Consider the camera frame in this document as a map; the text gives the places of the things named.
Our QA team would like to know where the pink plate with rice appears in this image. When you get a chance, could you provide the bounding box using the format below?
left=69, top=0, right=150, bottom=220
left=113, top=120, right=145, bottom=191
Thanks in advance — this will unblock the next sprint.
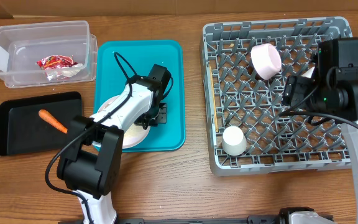
left=98, top=95, right=150, bottom=149

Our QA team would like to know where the pink bowl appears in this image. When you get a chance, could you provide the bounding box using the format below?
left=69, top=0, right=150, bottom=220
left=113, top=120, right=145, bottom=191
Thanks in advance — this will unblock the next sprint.
left=250, top=44, right=282, bottom=80

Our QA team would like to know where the wooden chopstick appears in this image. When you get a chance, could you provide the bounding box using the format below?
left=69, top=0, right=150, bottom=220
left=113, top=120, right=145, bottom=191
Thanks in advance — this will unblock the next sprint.
left=208, top=65, right=219, bottom=133

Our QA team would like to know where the cream ceramic cup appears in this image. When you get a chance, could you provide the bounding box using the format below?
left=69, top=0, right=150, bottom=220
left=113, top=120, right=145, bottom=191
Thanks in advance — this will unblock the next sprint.
left=222, top=126, right=247, bottom=156

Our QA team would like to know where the orange carrot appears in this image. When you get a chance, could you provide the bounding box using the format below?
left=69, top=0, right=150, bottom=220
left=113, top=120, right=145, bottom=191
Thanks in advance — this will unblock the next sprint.
left=39, top=110, right=68, bottom=134

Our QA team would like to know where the white bowl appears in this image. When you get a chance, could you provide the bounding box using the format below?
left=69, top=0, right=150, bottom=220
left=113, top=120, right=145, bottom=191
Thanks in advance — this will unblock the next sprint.
left=301, top=67, right=315, bottom=78

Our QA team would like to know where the red foil snack wrapper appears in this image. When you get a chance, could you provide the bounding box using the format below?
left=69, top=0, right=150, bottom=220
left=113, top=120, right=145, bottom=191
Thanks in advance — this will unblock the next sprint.
left=36, top=55, right=77, bottom=70

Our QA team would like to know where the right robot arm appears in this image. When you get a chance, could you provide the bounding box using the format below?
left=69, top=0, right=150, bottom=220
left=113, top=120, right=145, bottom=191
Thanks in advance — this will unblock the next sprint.
left=280, top=37, right=358, bottom=223

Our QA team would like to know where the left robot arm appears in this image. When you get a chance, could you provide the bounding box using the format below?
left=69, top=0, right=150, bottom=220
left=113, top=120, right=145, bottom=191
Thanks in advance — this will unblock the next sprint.
left=57, top=64, right=172, bottom=223

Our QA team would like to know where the grey dishwasher rack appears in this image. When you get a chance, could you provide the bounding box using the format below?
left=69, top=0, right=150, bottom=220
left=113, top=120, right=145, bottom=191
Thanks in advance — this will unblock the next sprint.
left=200, top=17, right=352, bottom=176

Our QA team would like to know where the teal plastic tray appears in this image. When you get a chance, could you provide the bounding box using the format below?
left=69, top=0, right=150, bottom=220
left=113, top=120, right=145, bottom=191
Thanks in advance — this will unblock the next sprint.
left=94, top=40, right=186, bottom=152

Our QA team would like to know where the clear plastic bin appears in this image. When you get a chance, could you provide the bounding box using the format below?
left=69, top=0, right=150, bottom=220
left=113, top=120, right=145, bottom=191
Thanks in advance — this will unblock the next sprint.
left=0, top=21, right=98, bottom=88

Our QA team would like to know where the black tray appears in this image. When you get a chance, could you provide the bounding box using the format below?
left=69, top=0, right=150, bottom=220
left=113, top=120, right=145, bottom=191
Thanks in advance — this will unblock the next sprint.
left=0, top=91, right=83, bottom=156

